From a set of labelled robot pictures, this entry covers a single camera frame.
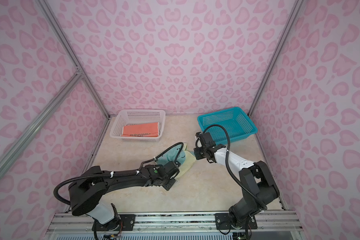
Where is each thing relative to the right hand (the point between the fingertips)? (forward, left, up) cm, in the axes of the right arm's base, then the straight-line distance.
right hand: (197, 150), depth 90 cm
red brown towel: (+17, +38, -2) cm, 41 cm away
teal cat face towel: (-2, +16, -4) cm, 16 cm away
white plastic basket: (+30, +53, -3) cm, 61 cm away
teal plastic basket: (+30, -31, -7) cm, 44 cm away
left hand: (-17, +14, -6) cm, 23 cm away
